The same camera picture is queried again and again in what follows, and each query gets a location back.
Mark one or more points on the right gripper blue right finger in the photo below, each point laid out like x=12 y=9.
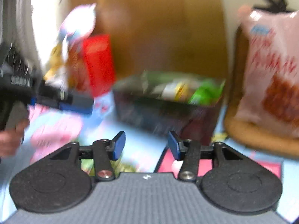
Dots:
x=189 y=152

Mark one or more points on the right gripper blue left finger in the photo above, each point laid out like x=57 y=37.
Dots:
x=104 y=151

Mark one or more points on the yellow nut snack packet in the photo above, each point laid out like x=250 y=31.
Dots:
x=178 y=91

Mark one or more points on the light green snack packet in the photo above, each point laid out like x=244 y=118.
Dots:
x=150 y=79

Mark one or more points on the person's left hand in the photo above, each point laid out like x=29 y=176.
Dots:
x=11 y=139

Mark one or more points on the yellow duck plush toy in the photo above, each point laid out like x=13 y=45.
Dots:
x=55 y=68

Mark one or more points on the Peppa Pig blue bedsheet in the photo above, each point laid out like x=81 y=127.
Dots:
x=50 y=129

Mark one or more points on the black sheep-print storage box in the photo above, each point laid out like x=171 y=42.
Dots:
x=148 y=111

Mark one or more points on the grey curtain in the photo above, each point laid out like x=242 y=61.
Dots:
x=18 y=47

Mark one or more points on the red gift box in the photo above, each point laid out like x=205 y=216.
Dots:
x=90 y=67

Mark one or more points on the pink blue plush toy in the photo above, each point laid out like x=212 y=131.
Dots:
x=78 y=24

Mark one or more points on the pink twisted-snack bag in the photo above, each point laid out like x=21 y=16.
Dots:
x=270 y=82

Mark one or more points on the wooden headboard panel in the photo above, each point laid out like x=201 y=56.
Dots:
x=163 y=35

